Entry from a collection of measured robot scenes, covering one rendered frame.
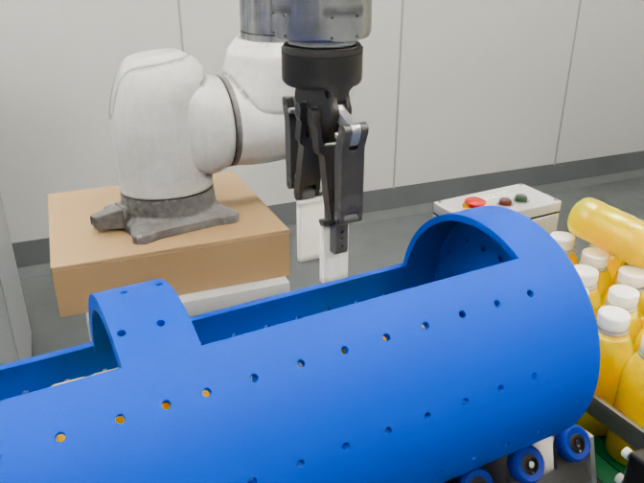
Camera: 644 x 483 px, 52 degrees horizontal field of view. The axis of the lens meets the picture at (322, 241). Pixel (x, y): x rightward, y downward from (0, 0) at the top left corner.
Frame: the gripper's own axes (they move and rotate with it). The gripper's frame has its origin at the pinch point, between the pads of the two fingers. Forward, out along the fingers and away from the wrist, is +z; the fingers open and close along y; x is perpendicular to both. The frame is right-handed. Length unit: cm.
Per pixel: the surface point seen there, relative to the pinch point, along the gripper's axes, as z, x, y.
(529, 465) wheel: 26.2, 19.0, 15.2
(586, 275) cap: 15.3, 43.0, -1.0
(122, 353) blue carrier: 0.7, -22.8, 9.6
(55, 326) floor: 123, -19, -207
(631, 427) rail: 25.7, 34.0, 16.6
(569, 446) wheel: 26.4, 25.6, 15.0
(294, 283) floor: 123, 86, -194
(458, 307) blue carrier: 3.0, 7.7, 13.3
